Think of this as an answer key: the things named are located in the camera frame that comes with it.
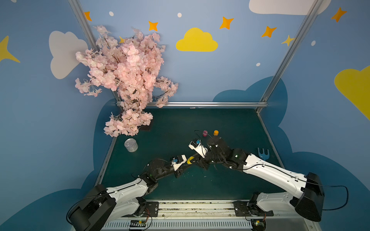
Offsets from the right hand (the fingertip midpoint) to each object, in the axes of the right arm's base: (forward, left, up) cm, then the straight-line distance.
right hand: (195, 156), depth 74 cm
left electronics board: (-29, +28, -20) cm, 45 cm away
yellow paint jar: (-1, +3, 0) cm, 3 cm away
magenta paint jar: (+28, -7, -17) cm, 33 cm away
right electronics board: (-26, -35, -22) cm, 48 cm away
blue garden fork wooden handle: (+12, -46, -18) cm, 50 cm away
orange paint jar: (+28, -15, -17) cm, 36 cm away
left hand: (0, +2, -3) cm, 4 cm away
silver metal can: (+12, +42, -12) cm, 45 cm away
